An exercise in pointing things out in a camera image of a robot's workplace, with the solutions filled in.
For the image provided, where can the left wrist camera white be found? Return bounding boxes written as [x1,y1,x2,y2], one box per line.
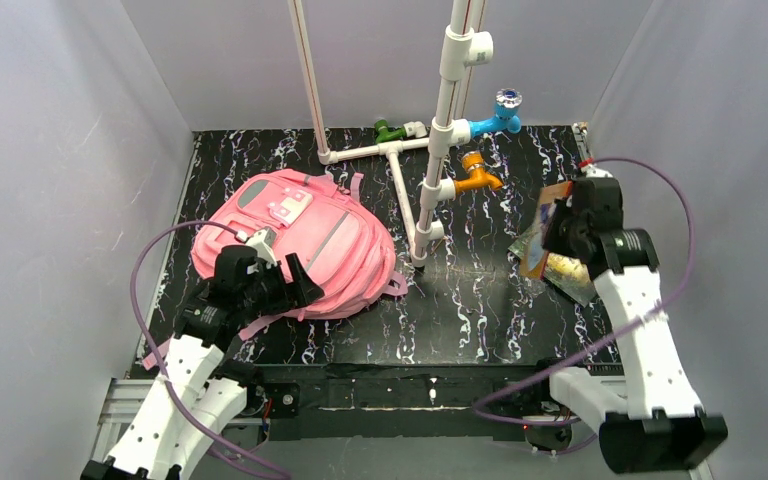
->
[235,227,278,265]

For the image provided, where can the pink student backpack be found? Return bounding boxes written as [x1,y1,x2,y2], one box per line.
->
[142,168,408,371]

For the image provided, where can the orange tap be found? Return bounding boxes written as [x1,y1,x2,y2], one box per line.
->
[454,151,504,195]

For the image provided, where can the green pipe valve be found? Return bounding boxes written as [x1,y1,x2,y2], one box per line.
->
[373,119,407,144]

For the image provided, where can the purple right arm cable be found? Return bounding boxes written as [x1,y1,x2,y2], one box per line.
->
[471,156,697,457]

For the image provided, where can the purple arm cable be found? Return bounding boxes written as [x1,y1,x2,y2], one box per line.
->
[130,220,293,480]
[471,156,697,457]

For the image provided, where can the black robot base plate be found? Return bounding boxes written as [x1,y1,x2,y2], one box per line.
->
[227,362,537,441]

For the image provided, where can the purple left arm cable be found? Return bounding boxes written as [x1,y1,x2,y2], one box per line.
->
[130,220,293,480]

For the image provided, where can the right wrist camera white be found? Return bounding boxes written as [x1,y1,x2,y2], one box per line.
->
[576,158,614,180]

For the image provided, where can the green cover book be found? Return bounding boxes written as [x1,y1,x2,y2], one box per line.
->
[508,223,596,306]

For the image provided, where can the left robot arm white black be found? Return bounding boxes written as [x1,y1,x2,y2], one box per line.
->
[81,245,324,479]

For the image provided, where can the blue tap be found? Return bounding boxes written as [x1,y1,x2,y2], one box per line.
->
[469,88,522,138]

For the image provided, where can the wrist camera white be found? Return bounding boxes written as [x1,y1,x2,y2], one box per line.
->
[576,158,614,180]
[235,227,278,265]

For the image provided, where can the pink small book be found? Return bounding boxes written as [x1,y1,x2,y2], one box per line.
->
[520,181,572,279]

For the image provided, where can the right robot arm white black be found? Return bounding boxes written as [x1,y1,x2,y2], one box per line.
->
[543,177,728,474]

